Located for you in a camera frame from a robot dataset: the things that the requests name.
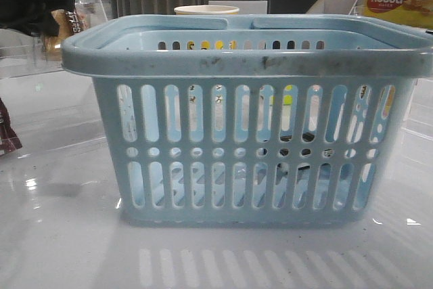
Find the light blue plastic basket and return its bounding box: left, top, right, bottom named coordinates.
left=61, top=14, right=432, bottom=225

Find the clear acrylic display shelf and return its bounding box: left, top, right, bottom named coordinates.
left=1, top=0, right=107, bottom=79

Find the yellow paper cup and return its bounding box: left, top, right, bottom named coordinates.
left=174, top=5, right=240, bottom=15

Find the dark tissue pack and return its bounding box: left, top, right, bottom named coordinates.
left=276, top=132, right=335, bottom=179

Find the packaged bread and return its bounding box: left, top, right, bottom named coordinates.
left=43, top=0, right=94, bottom=60

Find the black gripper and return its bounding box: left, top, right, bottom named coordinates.
left=1, top=0, right=75, bottom=37

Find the dark red snack packet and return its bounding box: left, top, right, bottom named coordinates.
left=1, top=101, right=22, bottom=156

